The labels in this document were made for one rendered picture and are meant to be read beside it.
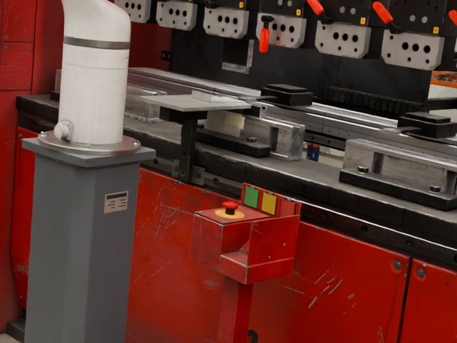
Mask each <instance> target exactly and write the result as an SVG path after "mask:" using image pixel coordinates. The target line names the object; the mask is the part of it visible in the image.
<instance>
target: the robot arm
mask: <svg viewBox="0 0 457 343"><path fill-rule="evenodd" d="M61 1H62V4H63V9H64V17H65V28H64V40H63V62H62V72H61V92H60V103H59V114H58V123H57V125H56V126H55V128H54V130H53V131H42V132H41V133H40V134H39V135H38V143H39V144H40V145H42V146H44V147H46V148H49V149H53V150H57V151H61V152H68V153H73V154H85V155H95V156H118V155H126V154H133V153H136V152H138V151H140V148H141V143H140V142H139V140H136V139H134V138H132V137H129V136H125V135H123V126H124V111H125V101H126V86H127V76H128V67H129V51H130V43H131V19H130V17H129V15H128V14H127V13H126V12H125V11H124V10H123V9H122V8H120V7H118V6H117V5H115V4H113V3H111V2H110V1H108V0H61Z"/></svg>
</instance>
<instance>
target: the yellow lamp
mask: <svg viewBox="0 0 457 343"><path fill-rule="evenodd" d="M276 199H277V197H275V196H272V195H269V194H266V193H263V202H262V209H261V210H262V211H265V212H268V213H270V214H273V215H275V205H276Z"/></svg>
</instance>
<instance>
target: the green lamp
mask: <svg viewBox="0 0 457 343"><path fill-rule="evenodd" d="M257 203H258V191H257V190H255V189H251V188H250V187H246V193H245V200H244V204H246V205H248V206H252V207H253V208H257Z"/></svg>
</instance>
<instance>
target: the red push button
mask: <svg viewBox="0 0 457 343"><path fill-rule="evenodd" d="M222 205H223V207H224V208H226V211H225V214H228V215H234V213H235V209H237V208H238V207H239V204H238V203H236V202H234V201H225V202H223V204H222Z"/></svg>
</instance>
